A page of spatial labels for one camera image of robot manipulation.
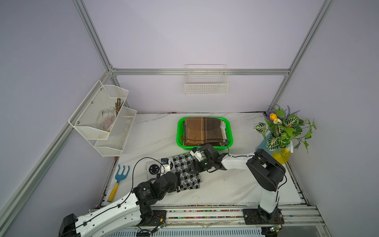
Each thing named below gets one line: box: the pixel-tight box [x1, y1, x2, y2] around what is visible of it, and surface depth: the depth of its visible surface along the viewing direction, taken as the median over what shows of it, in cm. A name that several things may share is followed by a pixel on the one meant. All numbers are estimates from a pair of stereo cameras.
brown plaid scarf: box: [180, 117, 228, 147], surface depth 98 cm
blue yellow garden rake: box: [107, 164, 131, 203], surface depth 90 cm
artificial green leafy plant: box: [253, 104, 318, 154], surface depth 72 cm
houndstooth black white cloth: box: [172, 152, 202, 193], surface depth 86 cm
